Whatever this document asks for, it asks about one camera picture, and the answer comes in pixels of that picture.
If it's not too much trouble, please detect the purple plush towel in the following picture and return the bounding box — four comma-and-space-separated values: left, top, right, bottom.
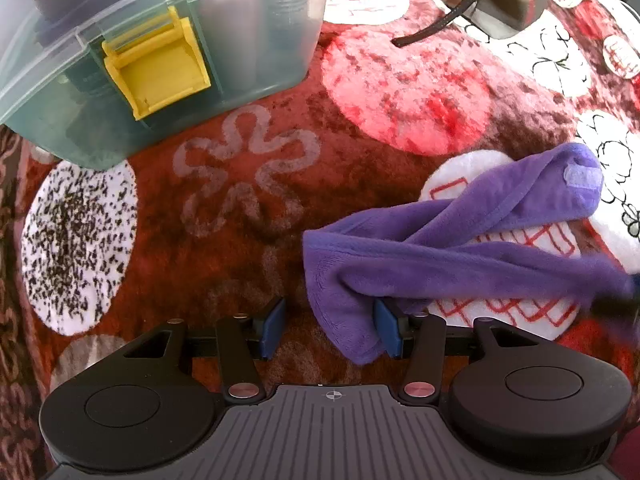
303, 143, 639, 365

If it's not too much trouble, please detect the red patterned plush blanket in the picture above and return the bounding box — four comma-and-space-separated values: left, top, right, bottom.
1, 0, 639, 479

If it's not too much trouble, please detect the yellow box latch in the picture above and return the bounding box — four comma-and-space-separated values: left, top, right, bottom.
102, 6, 212, 120

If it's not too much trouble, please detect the clear plastic storage box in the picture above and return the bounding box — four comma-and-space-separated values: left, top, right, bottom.
1, 0, 326, 169

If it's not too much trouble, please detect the black handbag strap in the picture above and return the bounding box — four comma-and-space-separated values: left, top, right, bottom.
390, 0, 486, 49

